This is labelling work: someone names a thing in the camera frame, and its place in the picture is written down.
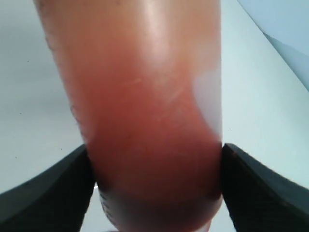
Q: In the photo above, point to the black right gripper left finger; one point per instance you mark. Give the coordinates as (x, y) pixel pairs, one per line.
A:
(54, 201)

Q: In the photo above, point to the red sauce squeeze bottle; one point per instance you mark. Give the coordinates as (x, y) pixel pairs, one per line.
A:
(144, 82)

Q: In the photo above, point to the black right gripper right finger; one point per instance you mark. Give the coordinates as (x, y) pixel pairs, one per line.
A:
(259, 199)

